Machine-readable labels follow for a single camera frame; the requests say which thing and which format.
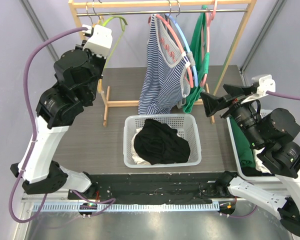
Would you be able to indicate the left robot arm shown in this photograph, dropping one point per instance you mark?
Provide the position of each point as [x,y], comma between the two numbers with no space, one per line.
[77,73]

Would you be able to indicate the white slotted cable duct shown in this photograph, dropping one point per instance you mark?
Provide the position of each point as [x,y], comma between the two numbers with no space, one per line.
[84,207]

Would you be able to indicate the lime green hanger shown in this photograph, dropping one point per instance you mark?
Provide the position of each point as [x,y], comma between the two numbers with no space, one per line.
[116,40]

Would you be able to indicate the green tank top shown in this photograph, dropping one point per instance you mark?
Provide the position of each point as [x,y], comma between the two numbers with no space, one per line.
[197,47]

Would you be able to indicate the black tank top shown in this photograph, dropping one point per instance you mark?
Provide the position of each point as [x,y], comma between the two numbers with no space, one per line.
[157,149]

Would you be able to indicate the green cloth in basket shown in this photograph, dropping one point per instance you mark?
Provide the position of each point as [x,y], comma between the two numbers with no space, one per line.
[244,152]

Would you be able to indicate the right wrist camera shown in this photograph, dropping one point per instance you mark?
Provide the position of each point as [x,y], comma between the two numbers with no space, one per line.
[262,84]

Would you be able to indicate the yellow plastic hanger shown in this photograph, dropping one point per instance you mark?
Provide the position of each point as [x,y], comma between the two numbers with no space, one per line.
[100,85]

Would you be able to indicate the white basket right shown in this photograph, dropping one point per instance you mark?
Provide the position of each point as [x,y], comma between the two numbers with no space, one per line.
[248,173]

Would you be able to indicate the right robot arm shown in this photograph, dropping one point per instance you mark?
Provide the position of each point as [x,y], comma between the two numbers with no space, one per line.
[273,135]

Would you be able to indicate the pink hanger with striped top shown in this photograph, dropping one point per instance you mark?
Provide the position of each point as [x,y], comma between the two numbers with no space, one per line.
[167,62]

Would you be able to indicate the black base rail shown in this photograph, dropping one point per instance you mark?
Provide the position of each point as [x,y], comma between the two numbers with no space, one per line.
[158,188]

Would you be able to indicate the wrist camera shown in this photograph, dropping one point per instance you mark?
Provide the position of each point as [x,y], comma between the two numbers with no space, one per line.
[262,84]
[100,40]

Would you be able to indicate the pink hanger with green top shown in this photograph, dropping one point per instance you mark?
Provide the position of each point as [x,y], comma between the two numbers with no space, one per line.
[209,18]

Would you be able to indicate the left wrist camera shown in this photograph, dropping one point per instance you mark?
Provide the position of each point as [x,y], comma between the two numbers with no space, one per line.
[100,40]

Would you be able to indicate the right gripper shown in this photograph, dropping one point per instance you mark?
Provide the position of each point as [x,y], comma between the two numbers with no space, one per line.
[228,102]

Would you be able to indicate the blue striped tank top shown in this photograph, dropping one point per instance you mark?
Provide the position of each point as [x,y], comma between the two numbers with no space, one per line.
[161,101]

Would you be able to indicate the white basket centre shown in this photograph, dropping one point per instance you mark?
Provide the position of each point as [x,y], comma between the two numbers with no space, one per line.
[186,127]

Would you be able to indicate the white basket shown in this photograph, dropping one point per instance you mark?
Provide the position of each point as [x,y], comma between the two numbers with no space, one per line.
[186,127]
[248,173]

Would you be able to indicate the light blue hanger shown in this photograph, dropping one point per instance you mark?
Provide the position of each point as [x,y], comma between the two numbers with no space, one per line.
[194,82]

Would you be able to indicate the white tank top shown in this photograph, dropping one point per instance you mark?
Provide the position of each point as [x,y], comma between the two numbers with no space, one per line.
[166,132]

